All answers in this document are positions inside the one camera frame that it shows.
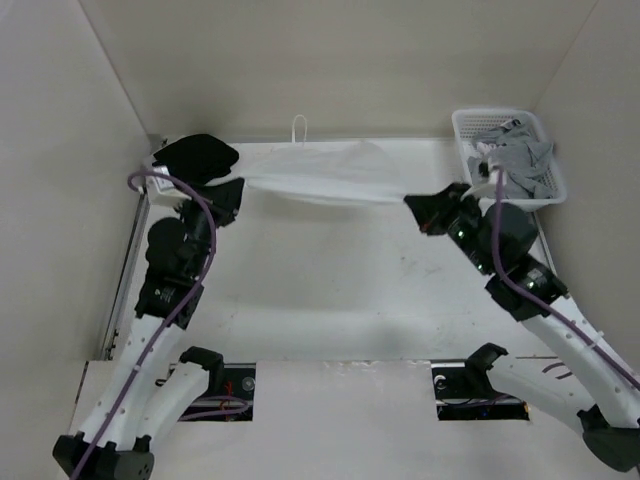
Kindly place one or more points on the white plastic basket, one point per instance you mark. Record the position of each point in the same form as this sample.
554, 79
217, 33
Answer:
469, 122

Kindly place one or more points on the right metal table rail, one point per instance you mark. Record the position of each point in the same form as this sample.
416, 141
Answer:
544, 245

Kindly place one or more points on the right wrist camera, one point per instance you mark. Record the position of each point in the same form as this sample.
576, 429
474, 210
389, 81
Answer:
490, 178

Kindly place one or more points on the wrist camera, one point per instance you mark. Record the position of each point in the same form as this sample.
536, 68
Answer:
161, 190
490, 178

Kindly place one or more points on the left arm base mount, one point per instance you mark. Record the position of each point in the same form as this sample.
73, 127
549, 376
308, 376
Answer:
228, 400

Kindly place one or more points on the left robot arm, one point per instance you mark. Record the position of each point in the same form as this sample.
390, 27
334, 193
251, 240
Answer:
135, 413

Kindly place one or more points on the left metal table rail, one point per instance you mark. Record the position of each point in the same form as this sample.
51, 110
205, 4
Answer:
125, 214

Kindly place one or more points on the folded grey tank top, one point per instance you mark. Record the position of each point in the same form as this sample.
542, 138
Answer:
147, 163

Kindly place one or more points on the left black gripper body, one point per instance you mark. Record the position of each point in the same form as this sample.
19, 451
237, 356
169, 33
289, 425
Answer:
223, 212

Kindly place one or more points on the grey tank top in basket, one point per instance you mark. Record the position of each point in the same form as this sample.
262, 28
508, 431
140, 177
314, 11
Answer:
524, 158

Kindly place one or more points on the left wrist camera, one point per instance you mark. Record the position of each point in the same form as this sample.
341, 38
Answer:
161, 190

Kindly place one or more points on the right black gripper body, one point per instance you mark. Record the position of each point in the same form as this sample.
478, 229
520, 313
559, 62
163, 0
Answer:
450, 212

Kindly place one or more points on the white tank top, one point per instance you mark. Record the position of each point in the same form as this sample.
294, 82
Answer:
360, 174

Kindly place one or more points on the folded black tank top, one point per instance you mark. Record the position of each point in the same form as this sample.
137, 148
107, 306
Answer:
197, 159

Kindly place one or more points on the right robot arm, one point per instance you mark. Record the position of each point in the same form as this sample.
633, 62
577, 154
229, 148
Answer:
590, 389

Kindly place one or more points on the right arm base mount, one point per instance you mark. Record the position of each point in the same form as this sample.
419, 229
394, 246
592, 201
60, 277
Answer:
463, 392

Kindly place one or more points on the metal table rail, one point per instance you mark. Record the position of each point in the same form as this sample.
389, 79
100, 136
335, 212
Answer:
544, 245
125, 214

